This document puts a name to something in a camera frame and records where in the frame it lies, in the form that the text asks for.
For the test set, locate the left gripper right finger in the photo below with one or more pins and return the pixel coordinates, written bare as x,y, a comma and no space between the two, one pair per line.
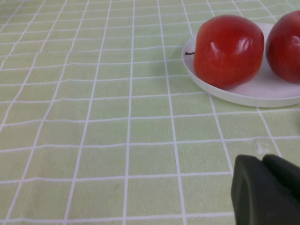
286,175

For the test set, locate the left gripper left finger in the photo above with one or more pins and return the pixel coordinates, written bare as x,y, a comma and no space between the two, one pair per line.
257,199

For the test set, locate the red apple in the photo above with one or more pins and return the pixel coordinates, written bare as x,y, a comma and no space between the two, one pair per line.
286,51
227,54

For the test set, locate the white round plate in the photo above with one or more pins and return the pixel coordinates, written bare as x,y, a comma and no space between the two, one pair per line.
257,93

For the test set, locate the green checked tablecloth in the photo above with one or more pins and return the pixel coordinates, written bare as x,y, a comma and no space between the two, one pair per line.
93,117

